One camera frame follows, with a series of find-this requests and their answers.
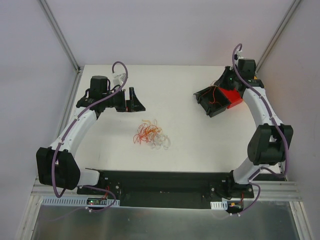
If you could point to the left aluminium frame post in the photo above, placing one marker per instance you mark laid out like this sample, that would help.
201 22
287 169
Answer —
59 34

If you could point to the aluminium frame post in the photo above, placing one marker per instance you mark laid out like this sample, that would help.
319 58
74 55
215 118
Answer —
59 34
293 7

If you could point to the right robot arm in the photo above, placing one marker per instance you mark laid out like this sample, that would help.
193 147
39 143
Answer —
271 140

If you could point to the left white cable duct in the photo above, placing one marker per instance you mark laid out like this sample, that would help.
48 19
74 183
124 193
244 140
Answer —
69 201

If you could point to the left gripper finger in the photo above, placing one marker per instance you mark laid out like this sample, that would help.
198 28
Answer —
134 105
132 95

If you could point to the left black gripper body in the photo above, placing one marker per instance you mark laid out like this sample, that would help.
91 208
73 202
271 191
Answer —
127 100

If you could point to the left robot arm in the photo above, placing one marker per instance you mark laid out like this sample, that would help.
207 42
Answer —
56 164

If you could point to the red plastic bin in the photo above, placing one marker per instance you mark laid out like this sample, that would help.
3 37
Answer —
233 96

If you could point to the black plastic bin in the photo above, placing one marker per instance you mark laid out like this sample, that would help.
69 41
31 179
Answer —
212 100

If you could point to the right white cable duct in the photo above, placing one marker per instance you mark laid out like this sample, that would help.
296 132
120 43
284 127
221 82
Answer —
219 205

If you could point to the white cable duct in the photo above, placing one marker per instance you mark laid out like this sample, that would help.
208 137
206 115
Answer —
69 201
219 205

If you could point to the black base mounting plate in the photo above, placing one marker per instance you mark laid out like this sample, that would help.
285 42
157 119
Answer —
179 190

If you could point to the right aluminium frame post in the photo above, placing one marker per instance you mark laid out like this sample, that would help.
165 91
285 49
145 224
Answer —
293 7

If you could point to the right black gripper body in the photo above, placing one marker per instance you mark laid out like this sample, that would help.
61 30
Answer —
225 81

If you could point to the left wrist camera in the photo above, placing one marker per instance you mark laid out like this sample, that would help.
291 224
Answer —
118 79

